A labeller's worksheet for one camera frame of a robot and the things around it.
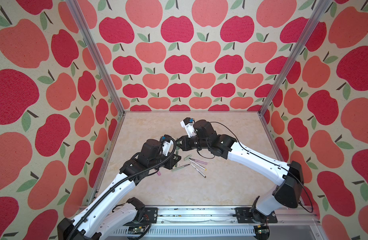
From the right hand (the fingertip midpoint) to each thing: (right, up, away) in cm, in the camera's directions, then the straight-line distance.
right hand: (178, 141), depth 71 cm
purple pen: (+13, -15, +22) cm, 29 cm away
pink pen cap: (-12, -21, +17) cm, 30 cm away
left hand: (+2, -8, 0) cm, 9 cm away
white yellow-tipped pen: (+11, -17, +20) cm, 28 cm away
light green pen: (+1, -18, +20) cm, 27 cm away
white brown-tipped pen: (+11, -20, +18) cm, 29 cm away
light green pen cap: (+5, -13, +24) cm, 28 cm away
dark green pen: (0, -3, -1) cm, 3 cm away
